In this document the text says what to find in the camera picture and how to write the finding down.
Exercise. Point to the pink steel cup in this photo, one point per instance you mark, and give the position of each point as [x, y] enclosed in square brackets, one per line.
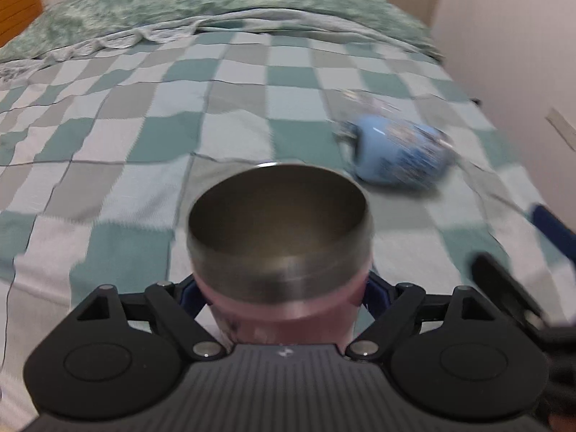
[282, 253]

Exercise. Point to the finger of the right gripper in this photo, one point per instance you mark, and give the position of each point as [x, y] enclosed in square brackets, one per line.
[505, 292]
[561, 236]

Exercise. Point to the wooden headboard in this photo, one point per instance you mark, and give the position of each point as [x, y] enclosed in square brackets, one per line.
[16, 16]

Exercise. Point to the green floral duvet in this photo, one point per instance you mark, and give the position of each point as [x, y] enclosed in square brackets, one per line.
[74, 21]

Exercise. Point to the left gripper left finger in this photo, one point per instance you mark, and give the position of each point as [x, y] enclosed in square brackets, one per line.
[177, 324]

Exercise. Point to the checkered green bed blanket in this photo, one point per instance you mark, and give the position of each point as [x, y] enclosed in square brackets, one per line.
[102, 156]

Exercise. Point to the blue printed cup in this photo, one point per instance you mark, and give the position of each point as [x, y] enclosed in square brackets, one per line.
[395, 152]

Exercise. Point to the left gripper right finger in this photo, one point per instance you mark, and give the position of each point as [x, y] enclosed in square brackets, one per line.
[394, 309]

